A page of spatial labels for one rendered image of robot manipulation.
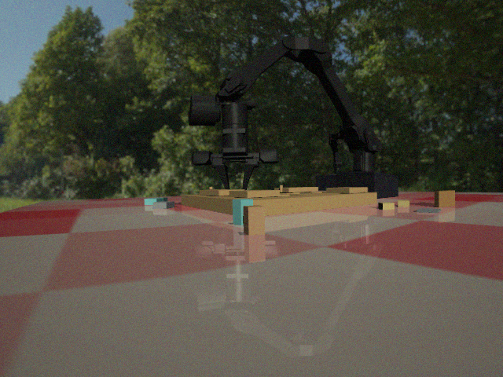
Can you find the tan square puzzle board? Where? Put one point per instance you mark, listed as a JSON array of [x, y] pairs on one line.
[[282, 200]]

